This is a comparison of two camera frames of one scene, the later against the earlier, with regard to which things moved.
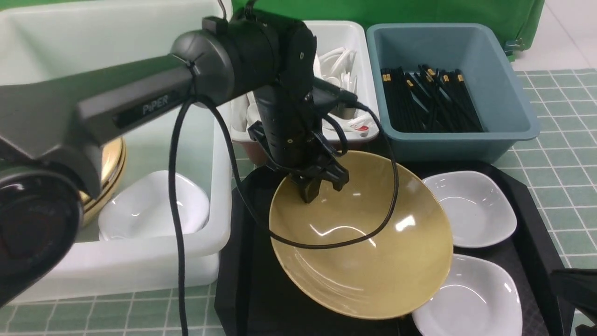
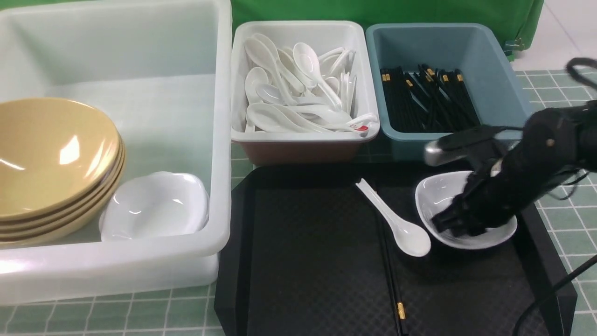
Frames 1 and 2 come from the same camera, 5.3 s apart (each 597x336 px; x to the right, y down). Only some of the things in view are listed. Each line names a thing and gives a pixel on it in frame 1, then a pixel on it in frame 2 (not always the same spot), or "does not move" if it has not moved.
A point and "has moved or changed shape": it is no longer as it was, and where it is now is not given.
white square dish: [479, 297] -> [157, 204]
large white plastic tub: [41, 40] does not move
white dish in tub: [141, 207] does not move
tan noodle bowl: [390, 275] has moved or changed shape
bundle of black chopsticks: [429, 100] does not move
